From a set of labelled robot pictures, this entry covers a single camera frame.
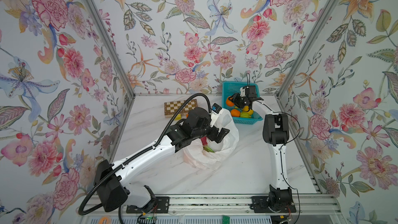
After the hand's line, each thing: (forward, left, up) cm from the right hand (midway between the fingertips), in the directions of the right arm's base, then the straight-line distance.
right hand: (230, 98), depth 111 cm
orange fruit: (-12, -2, -1) cm, 12 cm away
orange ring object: (-73, +60, -5) cm, 95 cm away
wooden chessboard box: (-8, +41, -3) cm, 42 cm away
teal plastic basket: (+11, -1, 0) cm, 11 cm away
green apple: (-14, -9, -1) cm, 17 cm away
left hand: (-39, +9, +21) cm, 45 cm away
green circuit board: (-71, +7, -5) cm, 71 cm away
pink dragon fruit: (-36, +17, -1) cm, 40 cm away
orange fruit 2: (-5, +1, 0) cm, 5 cm away
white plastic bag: (-46, +21, +7) cm, 51 cm away
